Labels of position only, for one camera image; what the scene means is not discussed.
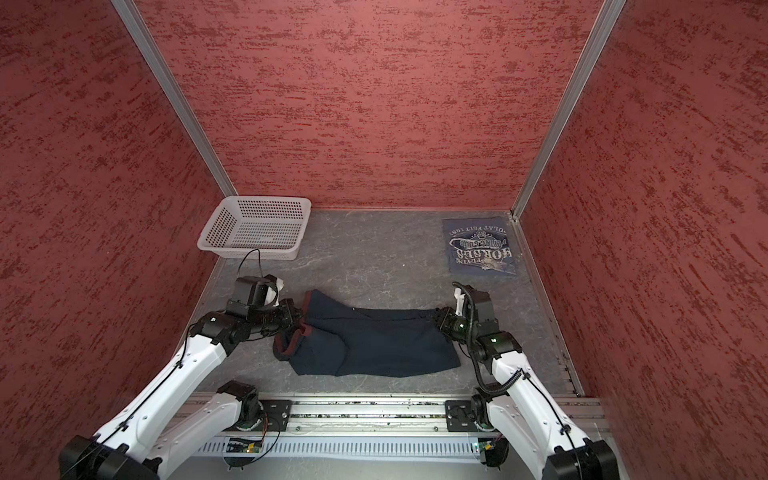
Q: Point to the aluminium corner post right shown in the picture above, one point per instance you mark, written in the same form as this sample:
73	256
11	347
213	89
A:
600	32

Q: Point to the white plastic laundry basket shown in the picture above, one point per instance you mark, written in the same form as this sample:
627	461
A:
274	225

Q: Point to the right small circuit board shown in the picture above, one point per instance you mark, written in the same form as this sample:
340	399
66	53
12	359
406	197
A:
485	447

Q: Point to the aluminium corner post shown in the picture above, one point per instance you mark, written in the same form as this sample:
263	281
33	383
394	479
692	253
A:
600	32
132	19

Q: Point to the white perforated cable duct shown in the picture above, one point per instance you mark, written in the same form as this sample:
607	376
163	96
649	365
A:
418	448

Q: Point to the left small circuit board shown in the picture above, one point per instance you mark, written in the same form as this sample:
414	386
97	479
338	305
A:
245	446

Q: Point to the dark navy maroon-trimmed tank top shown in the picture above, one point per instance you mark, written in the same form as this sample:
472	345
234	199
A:
333	339

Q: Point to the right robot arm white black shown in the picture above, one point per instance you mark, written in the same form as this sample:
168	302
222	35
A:
514	402

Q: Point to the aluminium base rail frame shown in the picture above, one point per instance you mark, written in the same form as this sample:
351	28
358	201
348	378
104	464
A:
396	416

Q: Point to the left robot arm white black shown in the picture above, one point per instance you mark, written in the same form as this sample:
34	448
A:
141	442

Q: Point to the grey-blue tank top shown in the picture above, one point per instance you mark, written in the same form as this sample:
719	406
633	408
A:
478	246

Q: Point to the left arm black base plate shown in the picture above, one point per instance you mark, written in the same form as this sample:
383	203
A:
277	412

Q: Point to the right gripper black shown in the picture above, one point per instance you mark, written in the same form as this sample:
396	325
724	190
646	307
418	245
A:
443	321

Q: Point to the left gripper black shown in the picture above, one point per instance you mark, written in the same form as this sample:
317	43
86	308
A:
287	307

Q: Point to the small circuit board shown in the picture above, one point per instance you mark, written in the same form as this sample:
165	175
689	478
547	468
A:
245	446
485	447

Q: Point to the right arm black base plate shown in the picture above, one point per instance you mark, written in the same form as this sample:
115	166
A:
460	416

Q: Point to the aluminium corner post left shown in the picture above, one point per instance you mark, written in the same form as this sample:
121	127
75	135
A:
132	19

